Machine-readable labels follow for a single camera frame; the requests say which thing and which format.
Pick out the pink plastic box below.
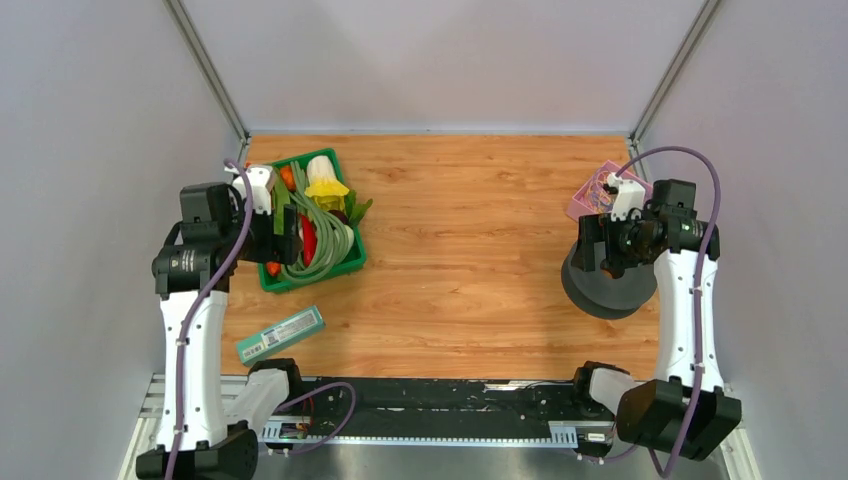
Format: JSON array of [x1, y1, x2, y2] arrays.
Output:
[[566, 161, 653, 221]]

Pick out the red chili pepper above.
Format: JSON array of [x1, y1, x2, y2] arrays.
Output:
[[299, 214, 317, 267]]

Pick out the green leafy vegetable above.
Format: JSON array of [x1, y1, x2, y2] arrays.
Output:
[[345, 190, 374, 228]]

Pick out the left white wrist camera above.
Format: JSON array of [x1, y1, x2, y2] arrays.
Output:
[[231, 165, 278, 215]]

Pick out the green long beans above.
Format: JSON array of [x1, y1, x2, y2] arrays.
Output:
[[281, 161, 354, 287]]

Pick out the teal rectangular box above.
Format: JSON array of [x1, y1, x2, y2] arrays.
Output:
[[237, 306, 325, 367]]

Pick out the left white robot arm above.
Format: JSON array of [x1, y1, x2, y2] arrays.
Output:
[[135, 182, 306, 479]]

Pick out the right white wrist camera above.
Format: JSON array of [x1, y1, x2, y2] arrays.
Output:
[[605, 173, 646, 221]]

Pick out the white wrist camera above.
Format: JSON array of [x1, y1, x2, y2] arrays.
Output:
[[605, 173, 646, 221], [231, 165, 278, 215]]

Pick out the dark grey cable spool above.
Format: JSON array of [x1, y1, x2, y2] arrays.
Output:
[[561, 244, 657, 320]]

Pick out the small red pepper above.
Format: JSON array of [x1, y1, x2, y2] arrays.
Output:
[[265, 262, 282, 278]]

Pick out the green plastic tray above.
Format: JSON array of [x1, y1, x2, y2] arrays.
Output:
[[258, 148, 373, 293]]

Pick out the coloured cables bundle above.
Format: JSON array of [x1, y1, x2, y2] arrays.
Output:
[[578, 166, 621, 215]]

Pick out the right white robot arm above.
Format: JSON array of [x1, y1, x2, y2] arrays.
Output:
[[561, 174, 742, 461]]

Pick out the yellow white cabbage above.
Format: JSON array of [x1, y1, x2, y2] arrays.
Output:
[[304, 155, 350, 211]]

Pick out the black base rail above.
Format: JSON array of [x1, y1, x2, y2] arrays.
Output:
[[259, 377, 616, 457]]

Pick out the small orange tomato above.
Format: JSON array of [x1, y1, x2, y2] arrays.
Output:
[[278, 164, 297, 192]]

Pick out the purple onion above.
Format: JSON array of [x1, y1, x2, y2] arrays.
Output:
[[329, 210, 349, 225]]

